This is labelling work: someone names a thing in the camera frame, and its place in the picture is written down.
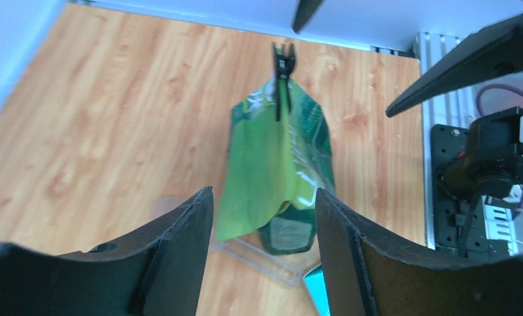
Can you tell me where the teal spirit level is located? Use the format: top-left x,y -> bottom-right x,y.
303,265 -> 330,316

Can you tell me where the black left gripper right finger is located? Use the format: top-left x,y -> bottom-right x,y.
315,189 -> 523,315

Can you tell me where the clear plastic litter scoop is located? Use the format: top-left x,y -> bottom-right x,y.
151,196 -> 306,289

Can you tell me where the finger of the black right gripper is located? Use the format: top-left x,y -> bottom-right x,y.
291,0 -> 324,34
386,13 -> 523,117

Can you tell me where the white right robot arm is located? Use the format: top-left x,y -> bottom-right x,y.
386,13 -> 523,260

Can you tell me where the aluminium frame rail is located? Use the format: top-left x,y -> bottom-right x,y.
413,32 -> 477,250

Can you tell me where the black bag sealing clip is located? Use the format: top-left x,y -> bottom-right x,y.
272,42 -> 297,122

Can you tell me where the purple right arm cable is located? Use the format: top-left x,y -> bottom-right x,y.
475,84 -> 523,115

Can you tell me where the green cat litter bag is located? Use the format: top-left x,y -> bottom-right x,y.
216,80 -> 336,255

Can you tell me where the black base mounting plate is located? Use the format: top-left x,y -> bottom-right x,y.
430,124 -> 472,255

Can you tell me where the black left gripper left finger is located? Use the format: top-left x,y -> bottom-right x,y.
0,187 -> 214,315

